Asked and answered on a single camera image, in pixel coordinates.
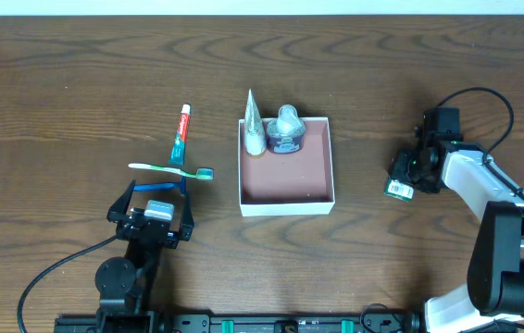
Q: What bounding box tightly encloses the black cable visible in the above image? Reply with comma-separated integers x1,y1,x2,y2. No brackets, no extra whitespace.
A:
16,233,122,333
435,86,524,218

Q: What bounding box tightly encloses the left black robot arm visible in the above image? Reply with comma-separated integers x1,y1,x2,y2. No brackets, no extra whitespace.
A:
95,177,194,315

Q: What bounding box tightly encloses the white Pantene tube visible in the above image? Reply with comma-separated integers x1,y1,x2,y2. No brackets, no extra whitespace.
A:
243,89,267,156

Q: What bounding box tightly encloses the left black cable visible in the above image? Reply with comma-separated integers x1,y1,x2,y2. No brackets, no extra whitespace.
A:
16,233,122,333

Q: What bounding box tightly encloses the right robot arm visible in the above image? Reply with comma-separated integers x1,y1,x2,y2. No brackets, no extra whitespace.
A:
384,140,524,332

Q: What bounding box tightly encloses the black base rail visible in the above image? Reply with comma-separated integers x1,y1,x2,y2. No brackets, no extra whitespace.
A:
54,311,426,333

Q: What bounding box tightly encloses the green white soap packet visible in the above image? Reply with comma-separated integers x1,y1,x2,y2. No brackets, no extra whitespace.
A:
384,178,414,202

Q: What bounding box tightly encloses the right black cable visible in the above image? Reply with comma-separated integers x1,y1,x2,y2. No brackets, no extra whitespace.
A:
435,86,524,218

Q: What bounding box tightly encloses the green white toothbrush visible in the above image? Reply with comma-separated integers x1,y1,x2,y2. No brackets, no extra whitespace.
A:
128,163,214,180

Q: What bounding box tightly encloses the white box with pink interior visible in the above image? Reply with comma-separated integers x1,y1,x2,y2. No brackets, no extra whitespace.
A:
237,117,335,217

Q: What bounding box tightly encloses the red green toothpaste tube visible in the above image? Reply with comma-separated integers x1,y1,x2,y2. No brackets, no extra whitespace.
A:
168,104,192,166

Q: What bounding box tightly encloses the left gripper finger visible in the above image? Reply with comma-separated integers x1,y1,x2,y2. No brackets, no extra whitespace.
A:
106,180,136,223
179,193,194,241

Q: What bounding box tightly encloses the blue disposable razor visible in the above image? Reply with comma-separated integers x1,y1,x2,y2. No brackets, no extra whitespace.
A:
133,177,187,196

